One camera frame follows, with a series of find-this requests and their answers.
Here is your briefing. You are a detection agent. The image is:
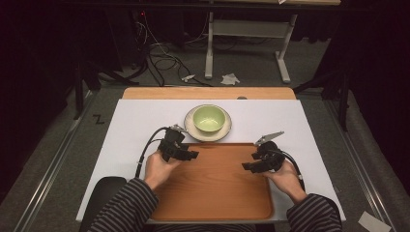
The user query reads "black metal stand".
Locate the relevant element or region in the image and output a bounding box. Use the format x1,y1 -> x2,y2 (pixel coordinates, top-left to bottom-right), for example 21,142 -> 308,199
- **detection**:
292,66 -> 353,132
73,59 -> 141,121

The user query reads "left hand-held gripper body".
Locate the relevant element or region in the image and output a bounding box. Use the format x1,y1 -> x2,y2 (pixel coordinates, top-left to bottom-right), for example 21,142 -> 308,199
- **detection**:
157,124 -> 191,162

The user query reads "white table cover sheet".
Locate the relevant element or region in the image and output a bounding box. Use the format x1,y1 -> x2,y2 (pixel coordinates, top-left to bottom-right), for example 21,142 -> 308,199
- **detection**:
75,98 -> 347,224

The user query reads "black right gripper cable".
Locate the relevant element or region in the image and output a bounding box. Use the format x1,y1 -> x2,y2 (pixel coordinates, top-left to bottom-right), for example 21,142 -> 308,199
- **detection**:
274,148 -> 307,191

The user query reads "white paper sheet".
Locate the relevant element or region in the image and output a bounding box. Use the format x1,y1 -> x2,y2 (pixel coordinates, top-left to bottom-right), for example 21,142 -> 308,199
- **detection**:
357,210 -> 393,232

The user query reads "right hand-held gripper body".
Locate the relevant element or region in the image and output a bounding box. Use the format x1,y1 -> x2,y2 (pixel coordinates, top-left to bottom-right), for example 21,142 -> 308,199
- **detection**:
251,130 -> 286,173

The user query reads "white metal desk frame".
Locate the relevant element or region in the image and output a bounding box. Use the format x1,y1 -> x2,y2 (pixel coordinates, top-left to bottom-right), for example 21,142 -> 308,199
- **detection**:
204,11 -> 299,85

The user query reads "metal floor rail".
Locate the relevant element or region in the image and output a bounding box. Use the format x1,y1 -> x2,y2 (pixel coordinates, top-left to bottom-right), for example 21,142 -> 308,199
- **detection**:
323,99 -> 398,232
12,90 -> 95,232

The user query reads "brown wooden tray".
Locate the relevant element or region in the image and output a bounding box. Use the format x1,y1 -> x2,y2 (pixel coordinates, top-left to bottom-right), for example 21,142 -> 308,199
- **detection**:
149,142 -> 275,222

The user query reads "black chair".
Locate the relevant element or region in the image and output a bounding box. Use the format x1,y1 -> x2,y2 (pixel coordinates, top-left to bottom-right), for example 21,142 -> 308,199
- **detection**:
78,176 -> 128,232

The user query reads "person's right hand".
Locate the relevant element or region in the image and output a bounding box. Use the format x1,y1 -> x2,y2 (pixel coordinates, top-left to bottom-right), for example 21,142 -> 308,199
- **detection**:
262,159 -> 308,205

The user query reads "crumpled white paper scrap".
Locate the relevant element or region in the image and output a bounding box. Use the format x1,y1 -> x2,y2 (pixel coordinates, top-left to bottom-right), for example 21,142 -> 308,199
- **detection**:
220,72 -> 242,86

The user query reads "bundle of floor cables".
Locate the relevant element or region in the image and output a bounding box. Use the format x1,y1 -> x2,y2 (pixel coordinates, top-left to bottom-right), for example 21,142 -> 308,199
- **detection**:
133,12 -> 214,88

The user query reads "light green bowl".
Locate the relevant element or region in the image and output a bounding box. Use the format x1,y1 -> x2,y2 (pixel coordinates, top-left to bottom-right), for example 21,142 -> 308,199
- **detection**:
192,104 -> 226,133

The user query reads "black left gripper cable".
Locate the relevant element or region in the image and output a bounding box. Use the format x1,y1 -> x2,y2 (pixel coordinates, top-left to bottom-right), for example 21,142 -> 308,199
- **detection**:
134,127 -> 170,179

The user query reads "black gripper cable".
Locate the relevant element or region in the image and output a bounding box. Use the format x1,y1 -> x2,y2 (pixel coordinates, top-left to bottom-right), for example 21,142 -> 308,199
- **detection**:
134,127 -> 170,179
274,148 -> 307,191

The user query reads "cream round plate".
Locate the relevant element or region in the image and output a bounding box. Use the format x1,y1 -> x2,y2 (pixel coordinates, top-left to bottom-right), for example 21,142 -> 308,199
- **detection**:
183,103 -> 233,143

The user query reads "person's left hand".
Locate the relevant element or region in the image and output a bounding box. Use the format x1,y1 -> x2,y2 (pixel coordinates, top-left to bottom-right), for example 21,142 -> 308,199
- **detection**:
143,150 -> 182,191

